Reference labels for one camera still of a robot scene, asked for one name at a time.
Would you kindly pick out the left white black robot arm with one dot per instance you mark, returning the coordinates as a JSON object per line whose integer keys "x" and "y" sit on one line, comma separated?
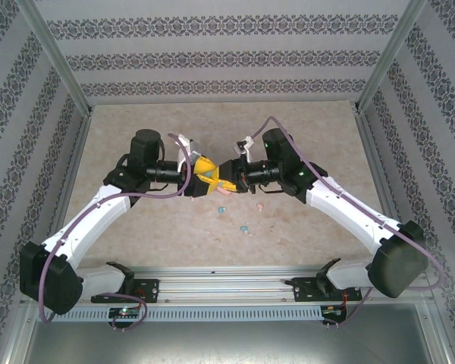
{"x": 98, "y": 212}

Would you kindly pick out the aluminium side rail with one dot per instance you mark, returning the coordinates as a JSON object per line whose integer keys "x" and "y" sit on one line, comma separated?
{"x": 74, "y": 167}
{"x": 379, "y": 163}

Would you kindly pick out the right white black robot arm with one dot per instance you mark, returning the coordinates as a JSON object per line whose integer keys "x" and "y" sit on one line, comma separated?
{"x": 349, "y": 208}

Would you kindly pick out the grey metal sheet panel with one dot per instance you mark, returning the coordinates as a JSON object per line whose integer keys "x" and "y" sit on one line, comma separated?
{"x": 227, "y": 341}

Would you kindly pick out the aluminium frame post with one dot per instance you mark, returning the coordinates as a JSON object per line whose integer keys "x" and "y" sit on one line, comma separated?
{"x": 392, "y": 53}
{"x": 51, "y": 53}

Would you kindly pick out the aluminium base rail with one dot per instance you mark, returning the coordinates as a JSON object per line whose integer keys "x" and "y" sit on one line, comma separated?
{"x": 227, "y": 288}

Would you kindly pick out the small green circuit board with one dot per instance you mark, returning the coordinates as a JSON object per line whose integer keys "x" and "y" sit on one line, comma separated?
{"x": 124, "y": 312}
{"x": 333, "y": 311}

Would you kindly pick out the pink earbud charging case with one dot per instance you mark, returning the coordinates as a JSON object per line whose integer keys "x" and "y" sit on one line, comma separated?
{"x": 224, "y": 192}

